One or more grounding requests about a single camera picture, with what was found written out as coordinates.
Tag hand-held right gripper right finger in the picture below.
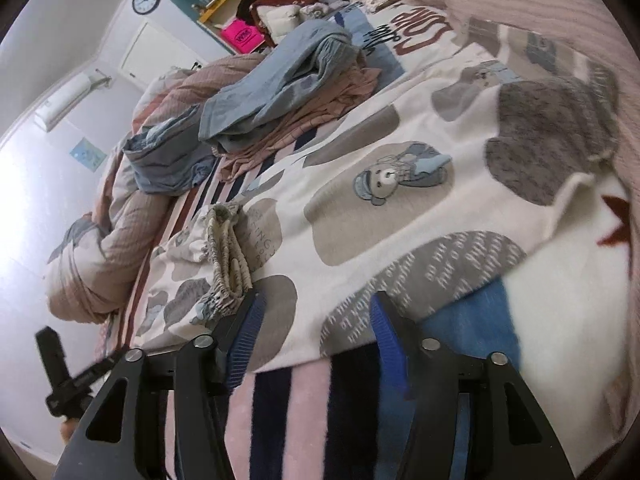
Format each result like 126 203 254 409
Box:
370 290 566 480

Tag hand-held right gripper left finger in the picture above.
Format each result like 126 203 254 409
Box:
52 292 268 480

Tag cream bear print pants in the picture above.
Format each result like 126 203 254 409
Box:
135 17 623 376

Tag folded blue pants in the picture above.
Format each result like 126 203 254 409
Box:
199 20 363 143

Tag striped printed blanket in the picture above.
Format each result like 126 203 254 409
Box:
107 0 636 480

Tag pink patchwork quilt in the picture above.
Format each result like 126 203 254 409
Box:
42 52 261 323

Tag crumpled blue-grey clothes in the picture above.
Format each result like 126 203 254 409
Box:
122 105 218 196

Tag white air conditioner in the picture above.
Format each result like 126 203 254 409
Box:
34 71 112 133

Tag white door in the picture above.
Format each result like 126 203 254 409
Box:
118 21 206 81

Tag pink shopping bag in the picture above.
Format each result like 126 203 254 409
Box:
220 17 264 54

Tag pile of clothes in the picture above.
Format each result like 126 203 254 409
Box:
236 0 346 48

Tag yellow shelf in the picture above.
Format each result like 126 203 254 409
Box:
196 0 246 26

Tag small wall poster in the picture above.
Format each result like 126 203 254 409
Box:
69 137 107 170

